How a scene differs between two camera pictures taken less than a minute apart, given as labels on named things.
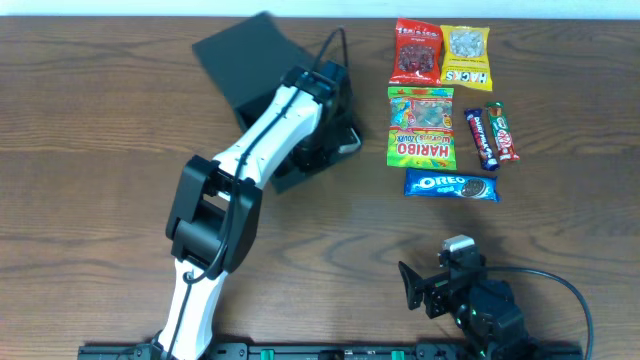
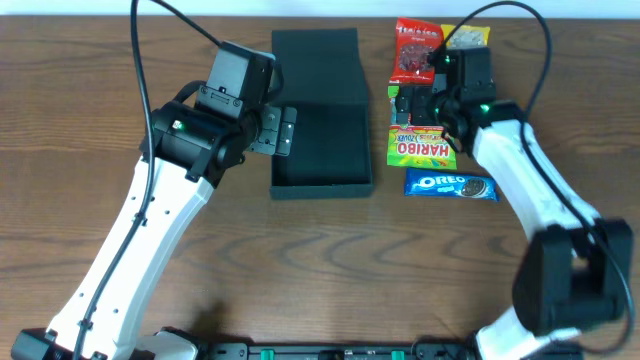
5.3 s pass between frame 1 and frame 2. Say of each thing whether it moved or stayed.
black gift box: moved
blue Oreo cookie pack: stayed
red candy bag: stayed
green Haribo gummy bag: stayed
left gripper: moved
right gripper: moved
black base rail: stayed
